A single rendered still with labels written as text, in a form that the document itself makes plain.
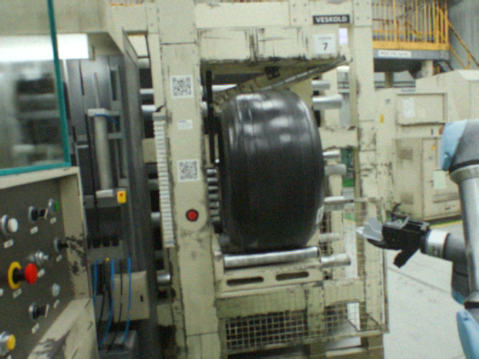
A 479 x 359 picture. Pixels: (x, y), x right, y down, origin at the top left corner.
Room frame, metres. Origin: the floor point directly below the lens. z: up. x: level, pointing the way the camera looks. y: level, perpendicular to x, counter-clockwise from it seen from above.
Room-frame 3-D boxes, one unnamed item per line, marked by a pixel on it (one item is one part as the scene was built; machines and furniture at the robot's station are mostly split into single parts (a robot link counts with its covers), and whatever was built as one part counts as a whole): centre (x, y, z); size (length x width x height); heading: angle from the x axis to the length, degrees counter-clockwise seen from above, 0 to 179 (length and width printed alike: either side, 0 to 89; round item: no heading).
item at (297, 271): (1.33, -0.08, 0.83); 0.36 x 0.09 x 0.06; 97
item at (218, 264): (1.45, 0.11, 0.90); 0.40 x 0.03 x 0.10; 7
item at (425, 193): (5.65, -2.82, 0.62); 0.91 x 0.58 x 1.25; 110
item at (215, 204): (1.82, 0.20, 1.05); 0.20 x 0.15 x 0.30; 97
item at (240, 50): (1.78, -0.16, 1.71); 0.61 x 0.25 x 0.15; 97
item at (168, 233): (1.38, 0.26, 1.19); 0.05 x 0.04 x 0.48; 7
